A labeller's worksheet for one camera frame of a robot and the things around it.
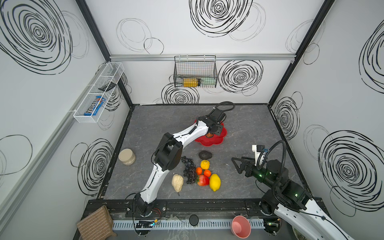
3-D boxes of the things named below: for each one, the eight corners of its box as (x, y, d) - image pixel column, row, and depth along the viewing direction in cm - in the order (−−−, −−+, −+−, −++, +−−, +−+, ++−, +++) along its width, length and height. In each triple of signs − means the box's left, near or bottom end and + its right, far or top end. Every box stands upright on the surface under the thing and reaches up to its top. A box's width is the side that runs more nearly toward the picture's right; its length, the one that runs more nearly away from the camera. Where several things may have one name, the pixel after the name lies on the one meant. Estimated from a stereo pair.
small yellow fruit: (200, 169, 88) (201, 167, 84) (200, 162, 91) (200, 159, 87) (209, 169, 88) (210, 167, 84) (209, 162, 91) (209, 159, 87)
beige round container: (121, 166, 90) (116, 160, 84) (125, 153, 95) (121, 148, 89) (134, 166, 90) (130, 160, 84) (137, 153, 95) (133, 148, 89)
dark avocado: (198, 160, 91) (199, 157, 88) (198, 153, 94) (198, 150, 91) (211, 160, 91) (212, 157, 88) (211, 153, 94) (211, 150, 91)
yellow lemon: (209, 191, 81) (210, 189, 77) (208, 176, 86) (209, 173, 82) (220, 191, 81) (222, 189, 77) (219, 176, 86) (220, 173, 82)
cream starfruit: (172, 192, 80) (170, 189, 75) (173, 177, 85) (172, 174, 80) (182, 192, 80) (182, 189, 75) (183, 177, 85) (182, 174, 80)
